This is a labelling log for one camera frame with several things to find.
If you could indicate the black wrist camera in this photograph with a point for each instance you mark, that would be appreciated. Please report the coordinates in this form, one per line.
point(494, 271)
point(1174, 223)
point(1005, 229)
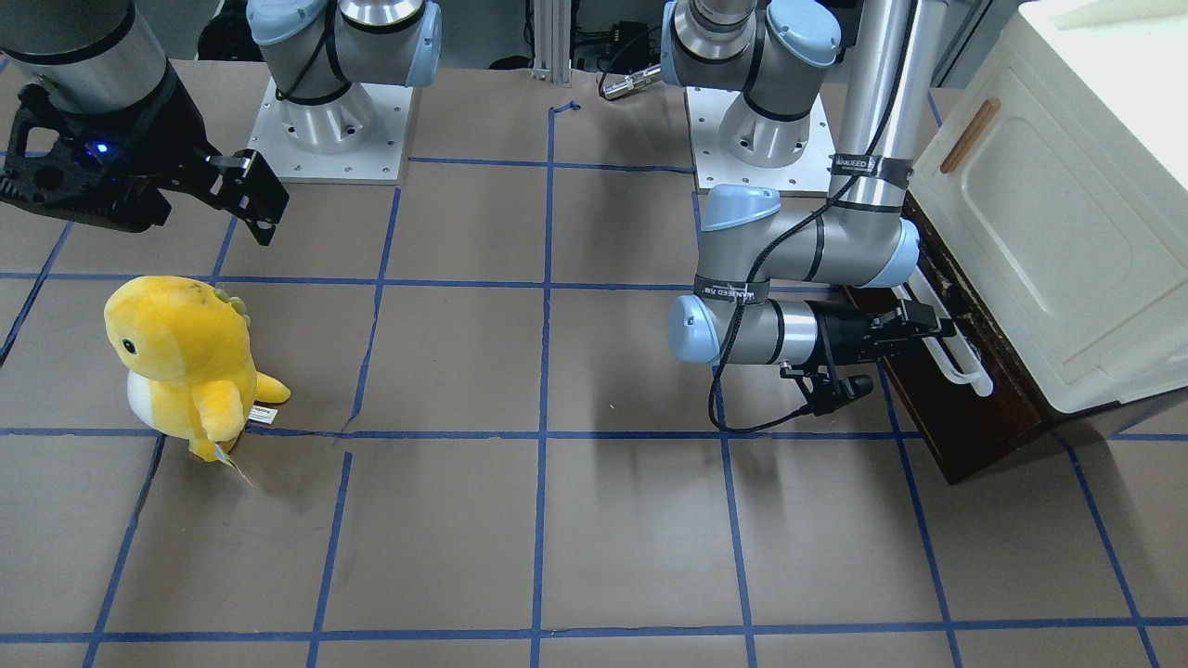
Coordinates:
point(824, 394)

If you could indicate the cream plastic storage box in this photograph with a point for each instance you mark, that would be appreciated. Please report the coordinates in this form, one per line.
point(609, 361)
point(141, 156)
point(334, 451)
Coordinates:
point(1057, 182)

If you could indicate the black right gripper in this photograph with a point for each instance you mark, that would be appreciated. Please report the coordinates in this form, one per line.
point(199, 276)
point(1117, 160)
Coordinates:
point(173, 141)

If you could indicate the aluminium frame post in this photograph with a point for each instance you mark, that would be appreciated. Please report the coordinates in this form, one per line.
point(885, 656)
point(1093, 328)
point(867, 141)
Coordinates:
point(552, 41)

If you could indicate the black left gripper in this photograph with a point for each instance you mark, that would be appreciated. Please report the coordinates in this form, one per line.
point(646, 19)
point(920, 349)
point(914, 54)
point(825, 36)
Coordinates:
point(838, 334)

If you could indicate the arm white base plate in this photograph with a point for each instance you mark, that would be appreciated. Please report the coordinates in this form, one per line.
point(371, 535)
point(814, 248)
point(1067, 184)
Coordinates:
point(806, 176)
point(358, 139)

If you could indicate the silver cable connector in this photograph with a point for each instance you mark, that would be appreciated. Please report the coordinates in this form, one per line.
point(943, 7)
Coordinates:
point(631, 84)

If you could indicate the yellow plush dinosaur toy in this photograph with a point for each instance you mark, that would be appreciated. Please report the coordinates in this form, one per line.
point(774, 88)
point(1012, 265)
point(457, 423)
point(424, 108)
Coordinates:
point(187, 349)

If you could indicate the dark brown wooden drawer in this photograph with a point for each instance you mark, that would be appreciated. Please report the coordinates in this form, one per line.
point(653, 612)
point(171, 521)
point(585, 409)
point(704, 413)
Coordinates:
point(966, 433)

